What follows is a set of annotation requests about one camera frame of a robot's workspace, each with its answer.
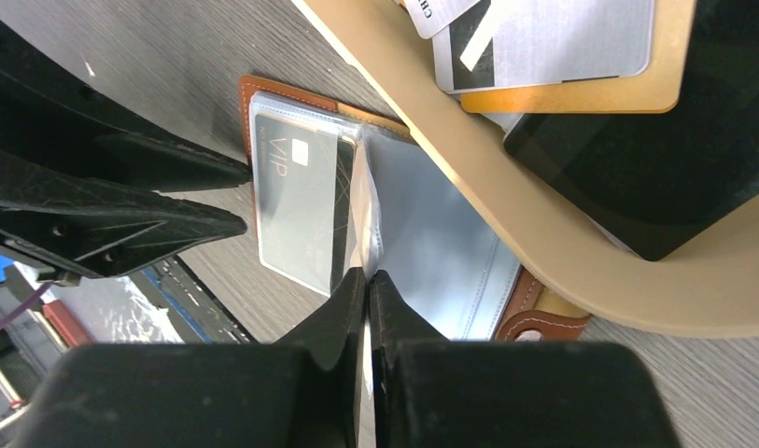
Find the cream oval tray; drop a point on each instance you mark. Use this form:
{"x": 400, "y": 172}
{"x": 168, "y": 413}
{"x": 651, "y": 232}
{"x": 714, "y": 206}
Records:
{"x": 707, "y": 288}

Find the white cards in tray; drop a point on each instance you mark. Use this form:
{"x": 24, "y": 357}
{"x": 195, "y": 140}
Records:
{"x": 491, "y": 45}

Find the brown leather card holder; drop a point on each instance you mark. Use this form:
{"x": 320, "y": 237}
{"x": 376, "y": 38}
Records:
{"x": 408, "y": 219}

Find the gold card in tray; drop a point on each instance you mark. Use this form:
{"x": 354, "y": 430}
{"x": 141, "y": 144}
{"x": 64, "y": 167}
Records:
{"x": 655, "y": 90}

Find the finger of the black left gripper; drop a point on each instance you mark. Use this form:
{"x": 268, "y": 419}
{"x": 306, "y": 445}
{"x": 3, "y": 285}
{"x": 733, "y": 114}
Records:
{"x": 94, "y": 228}
{"x": 53, "y": 119}

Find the grey VIP card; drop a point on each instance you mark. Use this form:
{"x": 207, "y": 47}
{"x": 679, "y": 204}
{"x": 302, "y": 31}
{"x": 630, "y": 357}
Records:
{"x": 302, "y": 173}

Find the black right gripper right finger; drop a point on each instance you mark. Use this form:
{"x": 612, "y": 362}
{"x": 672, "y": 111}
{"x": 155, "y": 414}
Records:
{"x": 432, "y": 392}

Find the black card in tray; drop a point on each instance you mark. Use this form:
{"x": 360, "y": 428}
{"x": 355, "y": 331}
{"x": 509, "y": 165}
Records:
{"x": 654, "y": 182}

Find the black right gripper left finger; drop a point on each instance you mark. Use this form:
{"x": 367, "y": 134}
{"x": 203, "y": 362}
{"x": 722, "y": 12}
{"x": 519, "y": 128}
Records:
{"x": 300, "y": 391}

